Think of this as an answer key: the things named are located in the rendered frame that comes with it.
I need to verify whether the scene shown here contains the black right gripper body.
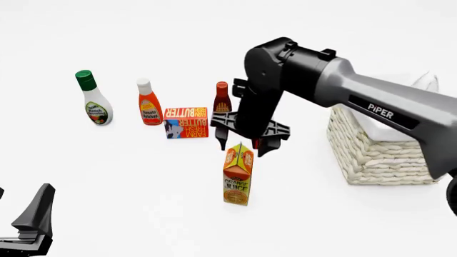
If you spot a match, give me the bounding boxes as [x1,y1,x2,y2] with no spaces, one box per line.
[210,111,291,141]

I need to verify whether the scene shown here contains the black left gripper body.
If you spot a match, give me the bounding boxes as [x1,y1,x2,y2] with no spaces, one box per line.
[0,230,54,257]

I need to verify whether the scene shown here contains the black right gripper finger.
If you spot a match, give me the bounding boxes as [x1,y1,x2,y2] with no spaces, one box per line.
[251,137,283,158]
[214,126,230,152]

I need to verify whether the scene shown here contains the orange juice carton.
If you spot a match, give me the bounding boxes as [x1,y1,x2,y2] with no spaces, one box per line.
[222,141,256,207]

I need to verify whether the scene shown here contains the cream woven basket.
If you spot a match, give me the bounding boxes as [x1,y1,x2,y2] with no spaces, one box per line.
[326,104,441,186]

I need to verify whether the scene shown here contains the dark brown sauce bottle, red cap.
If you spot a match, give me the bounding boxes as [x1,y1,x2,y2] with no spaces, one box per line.
[213,81,233,114]

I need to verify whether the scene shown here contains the red and blue butter box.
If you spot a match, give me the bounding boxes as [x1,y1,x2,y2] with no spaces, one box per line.
[163,106,210,140]

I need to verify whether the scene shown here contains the red ketchup bottle, white cap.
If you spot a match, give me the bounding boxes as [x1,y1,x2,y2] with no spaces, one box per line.
[136,77,164,126]

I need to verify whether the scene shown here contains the white ranch dressing bottle, green cap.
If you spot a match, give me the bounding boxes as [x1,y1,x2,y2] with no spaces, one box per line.
[74,69,114,126]

